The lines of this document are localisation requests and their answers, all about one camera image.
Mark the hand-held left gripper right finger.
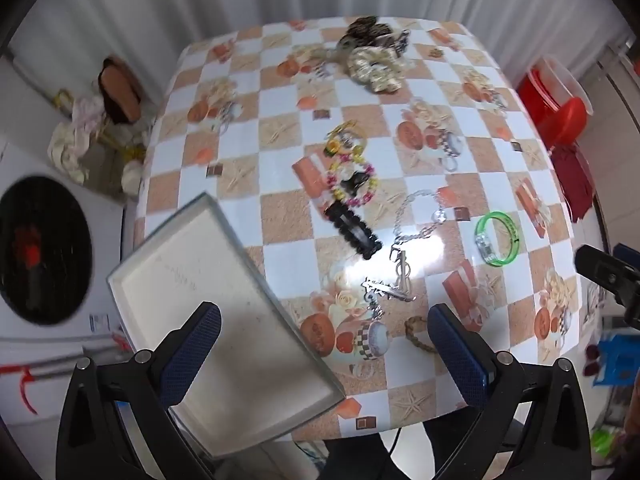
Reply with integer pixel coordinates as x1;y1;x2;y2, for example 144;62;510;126
427;302;593;480

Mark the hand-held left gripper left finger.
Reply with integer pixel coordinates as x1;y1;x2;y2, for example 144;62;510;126
56;301;223;480

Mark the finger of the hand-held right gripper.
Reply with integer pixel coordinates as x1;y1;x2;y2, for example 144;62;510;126
574;243;640;328

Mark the grey shallow cardboard box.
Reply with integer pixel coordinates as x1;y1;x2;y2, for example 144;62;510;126
106;192;347;459

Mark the silver hair clip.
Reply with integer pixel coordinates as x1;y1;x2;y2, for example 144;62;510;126
363;251;417;304

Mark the green translucent bangle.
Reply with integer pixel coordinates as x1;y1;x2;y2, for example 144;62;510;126
473;211;519;267

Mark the silver chain bracelet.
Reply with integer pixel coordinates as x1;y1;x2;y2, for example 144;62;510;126
389;188;449;262

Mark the black beaded hair clip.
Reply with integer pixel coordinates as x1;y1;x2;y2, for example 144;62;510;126
324;200;384;261

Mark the pink yellow beaded bracelet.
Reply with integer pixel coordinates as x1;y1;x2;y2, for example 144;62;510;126
324;152;377;209

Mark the blue plastic stool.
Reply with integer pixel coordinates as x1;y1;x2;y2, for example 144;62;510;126
591;335;640;387

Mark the dark red cloth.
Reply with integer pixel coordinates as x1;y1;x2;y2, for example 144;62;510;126
549;144;597;222

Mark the white washing machine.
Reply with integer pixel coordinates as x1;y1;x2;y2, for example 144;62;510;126
0;135;132;426

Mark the red plastic bucket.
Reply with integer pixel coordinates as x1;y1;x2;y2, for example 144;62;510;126
516;54;595;150

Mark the white plastic container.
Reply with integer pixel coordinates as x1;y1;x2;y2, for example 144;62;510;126
121;159;147;197

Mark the small black claw clip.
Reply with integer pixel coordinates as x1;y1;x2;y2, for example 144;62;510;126
346;171;372;197

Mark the checkered printed tablecloth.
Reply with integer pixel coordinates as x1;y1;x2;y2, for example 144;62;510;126
119;17;586;443

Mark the pile of pale clothes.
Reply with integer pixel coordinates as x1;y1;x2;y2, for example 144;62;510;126
47;95;108;185

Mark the gold patterned scrunchie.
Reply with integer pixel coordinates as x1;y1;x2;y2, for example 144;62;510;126
347;45;410;95

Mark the dark patterned scrunchie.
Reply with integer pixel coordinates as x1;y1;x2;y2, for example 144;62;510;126
336;16;397;55

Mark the brown braided bracelet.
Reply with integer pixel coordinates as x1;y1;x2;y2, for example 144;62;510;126
403;315;441;354

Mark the red handled metal pole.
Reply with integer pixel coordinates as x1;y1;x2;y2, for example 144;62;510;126
0;344;128;417

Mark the yellow flower bracelet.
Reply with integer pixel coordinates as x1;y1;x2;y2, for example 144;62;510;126
325;120;369;159

